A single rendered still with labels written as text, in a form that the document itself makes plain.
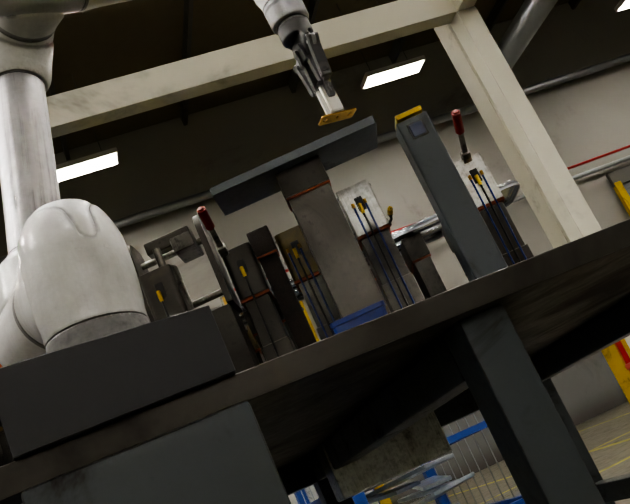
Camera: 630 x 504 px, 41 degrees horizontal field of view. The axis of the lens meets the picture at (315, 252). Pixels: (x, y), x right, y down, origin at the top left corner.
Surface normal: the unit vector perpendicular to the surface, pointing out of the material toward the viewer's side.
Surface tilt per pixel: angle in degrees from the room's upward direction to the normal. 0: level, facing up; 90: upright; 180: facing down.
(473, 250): 90
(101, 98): 90
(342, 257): 90
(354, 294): 90
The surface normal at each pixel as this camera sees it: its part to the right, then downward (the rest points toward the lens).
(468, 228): -0.09, -0.26
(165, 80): 0.16, -0.36
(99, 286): 0.40, -0.41
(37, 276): -0.53, -0.14
